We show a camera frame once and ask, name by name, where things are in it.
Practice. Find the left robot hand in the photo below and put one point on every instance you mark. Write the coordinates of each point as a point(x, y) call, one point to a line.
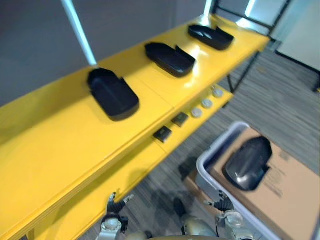
point(115, 206)

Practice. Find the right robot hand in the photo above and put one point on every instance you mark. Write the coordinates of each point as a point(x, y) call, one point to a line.
point(223, 204)

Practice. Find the yellow lower shelf board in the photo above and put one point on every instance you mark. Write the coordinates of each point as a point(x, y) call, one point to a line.
point(175, 140)

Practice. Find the yellow shelf board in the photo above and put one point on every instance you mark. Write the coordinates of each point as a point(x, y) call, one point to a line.
point(175, 140)
point(62, 140)

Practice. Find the brown cardboard box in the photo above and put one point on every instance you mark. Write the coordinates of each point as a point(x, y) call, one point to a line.
point(193, 186)

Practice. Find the silver robot leg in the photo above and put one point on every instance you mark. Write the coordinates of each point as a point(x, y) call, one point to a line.
point(192, 222)

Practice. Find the grey plastic bin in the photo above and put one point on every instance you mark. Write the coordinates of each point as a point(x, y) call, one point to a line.
point(203, 172)

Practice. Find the black plastic housing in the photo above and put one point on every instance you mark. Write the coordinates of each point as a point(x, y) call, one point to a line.
point(113, 96)
point(170, 58)
point(212, 36)
point(247, 163)

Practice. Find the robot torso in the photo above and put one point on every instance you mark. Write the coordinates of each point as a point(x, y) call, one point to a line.
point(172, 237)

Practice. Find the brown cardboard sheet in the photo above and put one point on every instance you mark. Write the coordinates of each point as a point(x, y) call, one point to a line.
point(287, 190)

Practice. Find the small black square part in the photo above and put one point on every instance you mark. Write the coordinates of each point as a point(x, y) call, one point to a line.
point(180, 119)
point(163, 134)

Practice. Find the round white part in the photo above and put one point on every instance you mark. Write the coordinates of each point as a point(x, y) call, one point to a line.
point(196, 112)
point(217, 93)
point(207, 103)

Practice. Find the white shelf post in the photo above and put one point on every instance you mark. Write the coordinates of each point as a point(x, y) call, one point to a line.
point(80, 35)
point(208, 7)

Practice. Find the black metal rack frame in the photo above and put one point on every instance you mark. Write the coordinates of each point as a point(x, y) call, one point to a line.
point(275, 17)

